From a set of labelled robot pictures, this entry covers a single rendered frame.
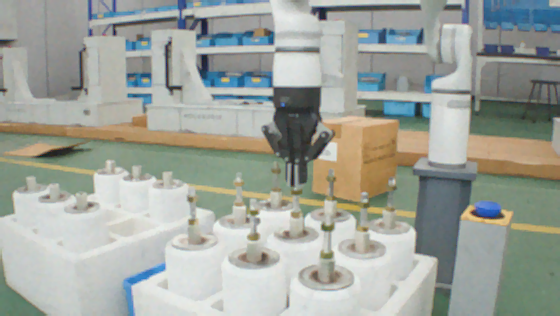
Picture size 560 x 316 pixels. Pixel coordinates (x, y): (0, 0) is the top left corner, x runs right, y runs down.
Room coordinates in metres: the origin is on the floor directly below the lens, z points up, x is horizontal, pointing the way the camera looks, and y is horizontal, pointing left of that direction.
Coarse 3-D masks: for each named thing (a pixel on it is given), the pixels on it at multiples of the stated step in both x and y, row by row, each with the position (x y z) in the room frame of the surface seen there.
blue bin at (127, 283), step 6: (162, 264) 0.89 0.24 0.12; (144, 270) 0.86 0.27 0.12; (150, 270) 0.87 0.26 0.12; (156, 270) 0.88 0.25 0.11; (162, 270) 0.89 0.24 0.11; (132, 276) 0.83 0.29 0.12; (138, 276) 0.84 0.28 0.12; (144, 276) 0.85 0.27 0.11; (150, 276) 0.86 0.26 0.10; (126, 282) 0.80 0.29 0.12; (132, 282) 0.83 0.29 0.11; (138, 282) 0.84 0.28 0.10; (126, 288) 0.79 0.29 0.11; (132, 294) 0.79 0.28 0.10; (132, 300) 0.79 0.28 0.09; (132, 306) 0.80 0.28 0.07; (132, 312) 0.80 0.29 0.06
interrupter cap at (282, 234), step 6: (282, 228) 0.75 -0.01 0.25; (288, 228) 0.75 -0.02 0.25; (306, 228) 0.75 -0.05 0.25; (312, 228) 0.75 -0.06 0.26; (276, 234) 0.72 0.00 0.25; (282, 234) 0.72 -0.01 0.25; (288, 234) 0.73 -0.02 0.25; (306, 234) 0.73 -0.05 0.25; (312, 234) 0.72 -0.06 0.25; (318, 234) 0.72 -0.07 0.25; (282, 240) 0.70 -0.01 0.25; (288, 240) 0.69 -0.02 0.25; (294, 240) 0.69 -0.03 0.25; (300, 240) 0.69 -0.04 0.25; (306, 240) 0.69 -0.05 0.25; (312, 240) 0.70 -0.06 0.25
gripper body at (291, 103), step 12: (276, 96) 0.71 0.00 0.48; (288, 96) 0.69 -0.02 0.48; (300, 96) 0.69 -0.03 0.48; (312, 96) 0.70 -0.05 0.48; (276, 108) 0.74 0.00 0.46; (288, 108) 0.69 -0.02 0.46; (300, 108) 0.70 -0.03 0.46; (312, 108) 0.70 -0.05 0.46; (276, 120) 0.74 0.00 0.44; (288, 120) 0.72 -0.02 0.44; (300, 120) 0.71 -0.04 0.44; (312, 120) 0.70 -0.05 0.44; (312, 132) 0.70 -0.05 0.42
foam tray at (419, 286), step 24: (432, 264) 0.75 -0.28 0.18; (144, 288) 0.66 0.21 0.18; (408, 288) 0.66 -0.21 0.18; (432, 288) 0.76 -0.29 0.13; (144, 312) 0.66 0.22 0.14; (168, 312) 0.62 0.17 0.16; (192, 312) 0.60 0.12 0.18; (216, 312) 0.59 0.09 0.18; (288, 312) 0.60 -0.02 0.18; (384, 312) 0.59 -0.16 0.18; (408, 312) 0.64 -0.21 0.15
